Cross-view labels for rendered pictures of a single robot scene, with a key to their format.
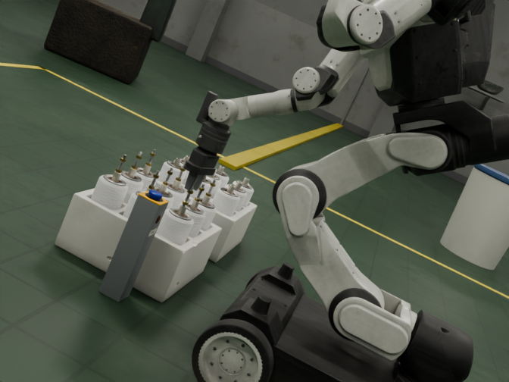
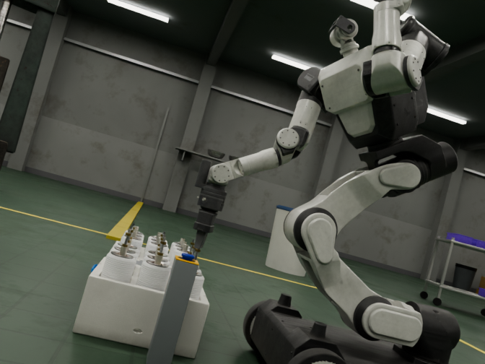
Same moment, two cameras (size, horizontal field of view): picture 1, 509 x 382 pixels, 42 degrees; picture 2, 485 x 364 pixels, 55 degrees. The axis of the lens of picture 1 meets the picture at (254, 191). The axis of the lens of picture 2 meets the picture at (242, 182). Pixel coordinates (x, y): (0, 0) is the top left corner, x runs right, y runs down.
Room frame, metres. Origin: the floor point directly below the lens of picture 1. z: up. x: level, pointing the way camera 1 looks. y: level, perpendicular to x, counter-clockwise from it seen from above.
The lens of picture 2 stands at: (0.42, 0.61, 0.51)
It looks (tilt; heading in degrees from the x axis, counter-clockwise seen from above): 3 degrees up; 341
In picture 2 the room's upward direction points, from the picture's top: 16 degrees clockwise
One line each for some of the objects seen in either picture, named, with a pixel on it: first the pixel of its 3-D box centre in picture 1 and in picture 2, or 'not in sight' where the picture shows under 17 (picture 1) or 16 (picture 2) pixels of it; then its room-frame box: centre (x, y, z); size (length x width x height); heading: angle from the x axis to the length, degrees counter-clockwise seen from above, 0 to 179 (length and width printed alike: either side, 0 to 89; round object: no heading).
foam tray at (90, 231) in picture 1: (143, 236); (144, 302); (2.07, 0.27, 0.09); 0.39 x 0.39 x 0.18; 80
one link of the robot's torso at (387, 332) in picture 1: (373, 316); (379, 316); (1.72, -0.44, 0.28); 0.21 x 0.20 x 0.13; 81
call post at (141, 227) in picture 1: (133, 246); (172, 311); (1.77, 0.25, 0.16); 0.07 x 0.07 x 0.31; 80
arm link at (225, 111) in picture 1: (217, 116); (213, 179); (1.93, 0.19, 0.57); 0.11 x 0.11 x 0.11; 82
